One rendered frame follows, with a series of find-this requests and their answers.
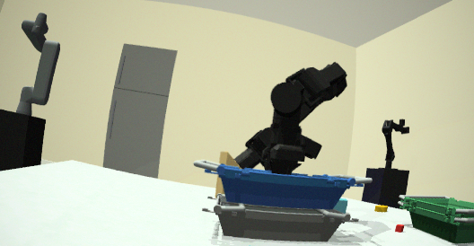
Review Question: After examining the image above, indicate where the small red block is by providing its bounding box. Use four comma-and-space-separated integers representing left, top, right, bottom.
395, 224, 404, 233

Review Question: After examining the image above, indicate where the yellow short cylinder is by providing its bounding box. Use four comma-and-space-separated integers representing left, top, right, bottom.
374, 205, 388, 212

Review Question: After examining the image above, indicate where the blue plastic tray with grey wire bars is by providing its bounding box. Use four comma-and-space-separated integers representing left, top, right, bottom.
194, 160, 373, 210

